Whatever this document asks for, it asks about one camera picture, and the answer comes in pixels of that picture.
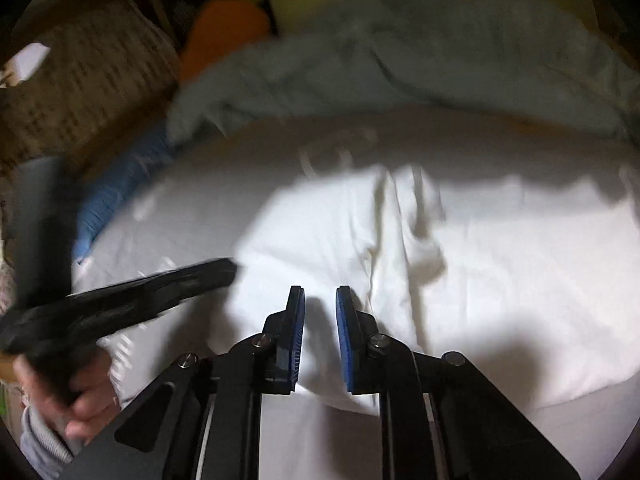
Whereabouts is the white t-shirt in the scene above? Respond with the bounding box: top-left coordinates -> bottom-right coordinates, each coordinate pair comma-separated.
206,164 -> 639,412

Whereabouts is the person's left hand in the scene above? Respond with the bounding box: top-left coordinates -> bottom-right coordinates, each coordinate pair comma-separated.
11,343 -> 122,446

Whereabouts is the blue patterned pillow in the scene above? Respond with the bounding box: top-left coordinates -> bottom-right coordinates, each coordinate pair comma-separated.
72,122 -> 175,261

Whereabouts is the woven wicker basket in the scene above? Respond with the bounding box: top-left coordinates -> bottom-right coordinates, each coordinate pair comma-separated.
0,0 -> 182,176

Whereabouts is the orange carrot plush toy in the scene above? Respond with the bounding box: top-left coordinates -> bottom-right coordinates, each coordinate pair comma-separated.
178,0 -> 272,86

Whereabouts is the light blue crumpled blanket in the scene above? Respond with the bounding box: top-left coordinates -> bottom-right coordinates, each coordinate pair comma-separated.
167,0 -> 639,145

